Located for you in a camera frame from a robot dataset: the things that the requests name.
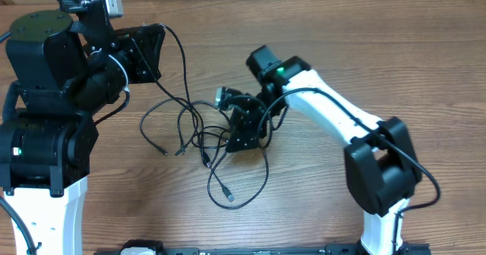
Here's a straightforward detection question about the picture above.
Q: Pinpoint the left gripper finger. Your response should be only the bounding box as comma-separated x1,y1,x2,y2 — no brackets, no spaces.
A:
134,38,162,83
125,24,166,54

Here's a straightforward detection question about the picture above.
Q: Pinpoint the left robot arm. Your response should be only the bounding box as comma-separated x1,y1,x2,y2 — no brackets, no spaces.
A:
1,0,166,254

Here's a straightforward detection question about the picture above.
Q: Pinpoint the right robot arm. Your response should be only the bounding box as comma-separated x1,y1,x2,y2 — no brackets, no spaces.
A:
215,46,421,254

